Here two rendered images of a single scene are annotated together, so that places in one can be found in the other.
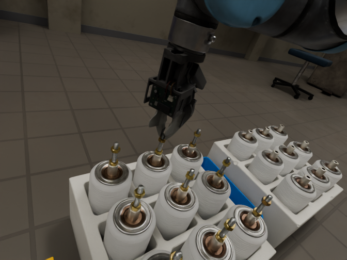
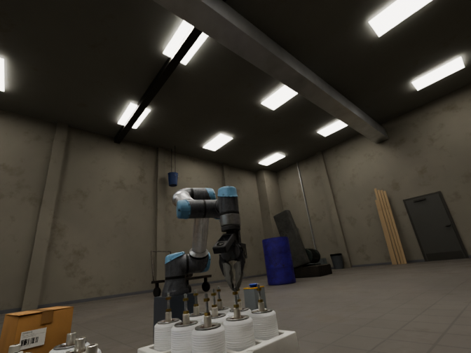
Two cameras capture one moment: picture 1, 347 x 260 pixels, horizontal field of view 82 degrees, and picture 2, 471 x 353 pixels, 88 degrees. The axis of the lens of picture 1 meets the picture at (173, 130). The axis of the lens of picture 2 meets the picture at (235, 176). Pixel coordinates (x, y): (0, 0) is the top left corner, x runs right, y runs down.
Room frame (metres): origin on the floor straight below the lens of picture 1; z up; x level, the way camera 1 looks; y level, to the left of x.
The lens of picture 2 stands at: (1.28, 0.05, 0.40)
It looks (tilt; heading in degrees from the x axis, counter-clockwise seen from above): 21 degrees up; 179
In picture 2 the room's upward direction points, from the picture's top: 6 degrees counter-clockwise
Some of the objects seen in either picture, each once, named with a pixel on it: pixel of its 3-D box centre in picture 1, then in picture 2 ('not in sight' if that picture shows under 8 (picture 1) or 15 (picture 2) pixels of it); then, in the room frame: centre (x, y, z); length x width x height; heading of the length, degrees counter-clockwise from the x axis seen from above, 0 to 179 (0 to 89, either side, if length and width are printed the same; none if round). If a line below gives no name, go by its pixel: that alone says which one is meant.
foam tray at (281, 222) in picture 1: (266, 179); not in sight; (0.68, -0.45, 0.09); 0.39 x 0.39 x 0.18; 42
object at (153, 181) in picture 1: (148, 183); (240, 351); (0.39, 0.02, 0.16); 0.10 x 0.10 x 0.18
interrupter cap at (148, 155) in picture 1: (155, 161); (237, 318); (0.39, 0.02, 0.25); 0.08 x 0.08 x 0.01
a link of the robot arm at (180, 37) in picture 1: (192, 36); (229, 221); (0.38, 0.02, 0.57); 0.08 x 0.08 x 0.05
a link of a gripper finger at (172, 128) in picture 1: (170, 128); (230, 275); (0.37, 0.01, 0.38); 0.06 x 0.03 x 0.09; 162
